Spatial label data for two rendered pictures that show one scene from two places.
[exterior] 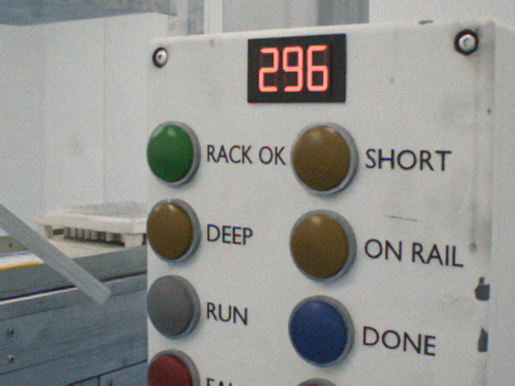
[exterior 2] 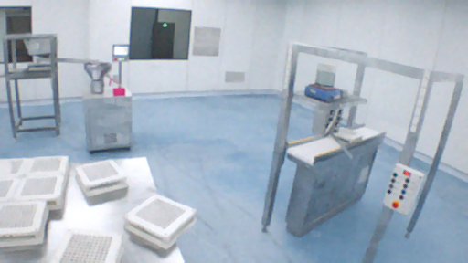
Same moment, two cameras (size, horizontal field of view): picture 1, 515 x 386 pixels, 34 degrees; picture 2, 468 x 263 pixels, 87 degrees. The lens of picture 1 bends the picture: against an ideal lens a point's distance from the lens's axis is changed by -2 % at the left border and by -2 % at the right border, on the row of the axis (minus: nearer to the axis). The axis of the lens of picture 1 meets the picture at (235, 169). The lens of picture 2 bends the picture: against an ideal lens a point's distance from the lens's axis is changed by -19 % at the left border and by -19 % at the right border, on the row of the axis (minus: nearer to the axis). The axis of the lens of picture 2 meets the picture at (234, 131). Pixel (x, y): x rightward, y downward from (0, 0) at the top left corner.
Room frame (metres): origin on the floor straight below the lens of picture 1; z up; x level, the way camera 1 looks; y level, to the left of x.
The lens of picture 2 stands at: (-1.16, 0.60, 1.69)
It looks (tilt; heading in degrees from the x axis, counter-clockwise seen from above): 20 degrees down; 14
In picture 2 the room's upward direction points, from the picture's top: 6 degrees clockwise
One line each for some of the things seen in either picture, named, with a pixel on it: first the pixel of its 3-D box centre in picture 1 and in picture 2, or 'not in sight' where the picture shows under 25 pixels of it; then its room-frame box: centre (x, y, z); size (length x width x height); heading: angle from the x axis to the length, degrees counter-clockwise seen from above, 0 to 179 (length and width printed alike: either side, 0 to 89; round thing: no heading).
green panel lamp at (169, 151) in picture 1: (170, 153); not in sight; (0.39, 0.03, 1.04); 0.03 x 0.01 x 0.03; 54
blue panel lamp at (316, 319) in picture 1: (318, 332); not in sight; (0.35, -0.03, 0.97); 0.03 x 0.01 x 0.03; 54
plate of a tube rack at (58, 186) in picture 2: not in sight; (39, 188); (-0.29, 1.81, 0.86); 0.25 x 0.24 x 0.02; 39
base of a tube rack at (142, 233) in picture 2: not in sight; (160, 223); (-0.17, 1.14, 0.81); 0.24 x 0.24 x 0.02; 81
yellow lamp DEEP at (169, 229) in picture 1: (170, 231); not in sight; (0.39, 0.03, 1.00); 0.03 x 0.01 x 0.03; 54
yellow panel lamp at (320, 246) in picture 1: (320, 245); not in sight; (0.35, -0.03, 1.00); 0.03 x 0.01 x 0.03; 54
